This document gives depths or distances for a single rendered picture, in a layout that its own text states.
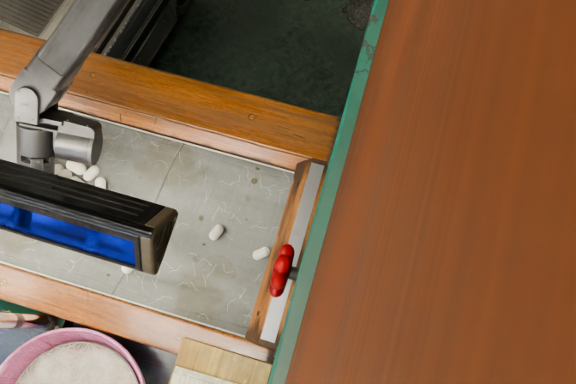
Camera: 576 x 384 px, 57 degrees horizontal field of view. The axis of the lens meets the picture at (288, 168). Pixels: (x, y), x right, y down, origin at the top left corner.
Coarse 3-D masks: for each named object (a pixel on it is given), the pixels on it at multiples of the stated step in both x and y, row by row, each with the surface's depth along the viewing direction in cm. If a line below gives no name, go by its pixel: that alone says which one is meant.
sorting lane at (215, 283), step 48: (0, 96) 102; (0, 144) 99; (144, 144) 99; (192, 144) 99; (144, 192) 96; (192, 192) 96; (240, 192) 96; (288, 192) 96; (0, 240) 94; (192, 240) 94; (240, 240) 94; (96, 288) 91; (144, 288) 91; (192, 288) 91; (240, 288) 91
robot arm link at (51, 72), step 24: (96, 0) 75; (120, 0) 75; (72, 24) 76; (96, 24) 76; (48, 48) 77; (72, 48) 77; (24, 72) 78; (48, 72) 78; (72, 72) 79; (48, 96) 79
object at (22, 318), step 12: (0, 300) 93; (0, 312) 80; (12, 312) 93; (24, 312) 93; (36, 312) 93; (0, 324) 75; (12, 324) 78; (24, 324) 82; (36, 324) 85; (48, 324) 89; (60, 324) 92; (72, 324) 96
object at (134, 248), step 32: (0, 160) 64; (0, 192) 58; (32, 192) 58; (64, 192) 60; (96, 192) 62; (0, 224) 62; (32, 224) 60; (64, 224) 59; (96, 224) 57; (128, 224) 57; (160, 224) 58; (96, 256) 61; (128, 256) 60; (160, 256) 61
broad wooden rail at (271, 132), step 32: (0, 32) 103; (0, 64) 101; (96, 64) 101; (128, 64) 101; (64, 96) 100; (96, 96) 99; (128, 96) 99; (160, 96) 99; (192, 96) 99; (224, 96) 99; (256, 96) 99; (160, 128) 99; (192, 128) 97; (224, 128) 97; (256, 128) 97; (288, 128) 97; (320, 128) 97; (256, 160) 98; (288, 160) 96
